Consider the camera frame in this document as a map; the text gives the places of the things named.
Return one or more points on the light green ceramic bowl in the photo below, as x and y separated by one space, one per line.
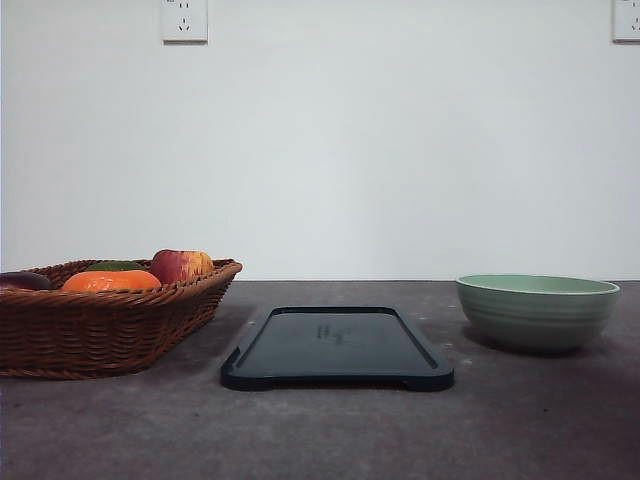
535 312

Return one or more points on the brown wicker basket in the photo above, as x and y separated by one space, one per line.
51 332

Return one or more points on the dark blue rectangular tray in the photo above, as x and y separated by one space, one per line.
335 346

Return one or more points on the red yellow apple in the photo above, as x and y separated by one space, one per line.
180 265

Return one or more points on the green avocado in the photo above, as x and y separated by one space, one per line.
116 265

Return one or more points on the orange fruit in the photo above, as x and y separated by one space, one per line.
112 281

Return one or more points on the dark red apple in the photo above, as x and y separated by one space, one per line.
24 280

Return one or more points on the white wall socket left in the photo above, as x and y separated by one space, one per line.
184 23

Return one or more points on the white wall socket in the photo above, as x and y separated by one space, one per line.
184 23
625 24

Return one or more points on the white wall socket right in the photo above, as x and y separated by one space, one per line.
625 24

